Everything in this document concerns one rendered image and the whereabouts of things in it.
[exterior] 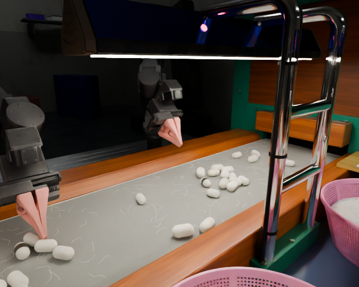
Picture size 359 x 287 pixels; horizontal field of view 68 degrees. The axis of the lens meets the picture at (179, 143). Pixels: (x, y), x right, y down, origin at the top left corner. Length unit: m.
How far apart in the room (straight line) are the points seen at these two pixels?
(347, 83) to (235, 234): 0.65
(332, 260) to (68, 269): 0.47
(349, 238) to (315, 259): 0.07
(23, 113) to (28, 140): 0.06
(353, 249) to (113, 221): 0.44
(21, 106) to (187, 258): 0.36
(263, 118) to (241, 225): 0.59
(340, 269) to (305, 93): 0.60
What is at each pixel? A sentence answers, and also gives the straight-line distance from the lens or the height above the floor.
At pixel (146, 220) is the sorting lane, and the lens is 0.54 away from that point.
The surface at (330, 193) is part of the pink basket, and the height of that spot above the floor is 0.75.
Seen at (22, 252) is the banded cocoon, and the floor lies 0.76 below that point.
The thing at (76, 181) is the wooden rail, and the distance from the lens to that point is 0.67.
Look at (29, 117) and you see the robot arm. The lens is 0.51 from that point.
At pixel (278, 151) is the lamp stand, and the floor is 0.91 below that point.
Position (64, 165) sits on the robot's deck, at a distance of 1.06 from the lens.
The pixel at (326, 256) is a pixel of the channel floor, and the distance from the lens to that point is 0.62.
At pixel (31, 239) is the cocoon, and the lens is 0.52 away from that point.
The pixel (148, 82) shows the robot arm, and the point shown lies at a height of 0.98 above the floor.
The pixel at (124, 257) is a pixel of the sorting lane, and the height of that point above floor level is 0.74.
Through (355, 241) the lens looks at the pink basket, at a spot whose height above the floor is 0.73.
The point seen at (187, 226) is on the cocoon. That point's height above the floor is 0.76.
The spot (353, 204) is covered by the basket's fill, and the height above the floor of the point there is 0.73.
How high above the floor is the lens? 1.03
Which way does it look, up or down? 17 degrees down
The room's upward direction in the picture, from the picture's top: straight up
